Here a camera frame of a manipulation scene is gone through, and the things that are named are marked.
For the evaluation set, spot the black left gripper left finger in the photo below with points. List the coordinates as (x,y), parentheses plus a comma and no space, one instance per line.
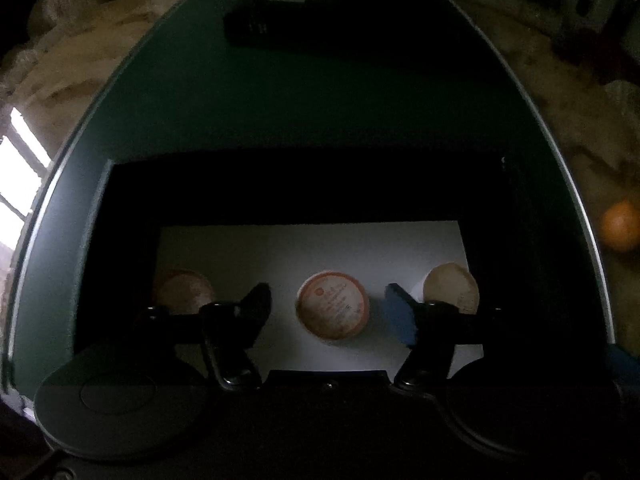
(230,330)

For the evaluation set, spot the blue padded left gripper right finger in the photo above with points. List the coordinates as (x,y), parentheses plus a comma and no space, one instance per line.
(441,340)

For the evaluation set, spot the plain white paper cup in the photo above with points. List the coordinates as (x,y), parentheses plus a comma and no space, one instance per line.
(451,283)

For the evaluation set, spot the red-lidded white cup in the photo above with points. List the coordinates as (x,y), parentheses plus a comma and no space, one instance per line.
(185,292)
(332,305)

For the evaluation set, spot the orange round fruit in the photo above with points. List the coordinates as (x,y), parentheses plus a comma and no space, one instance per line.
(620,227)

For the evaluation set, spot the dark green desk mat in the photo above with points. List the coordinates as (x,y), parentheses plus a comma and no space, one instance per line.
(315,81)

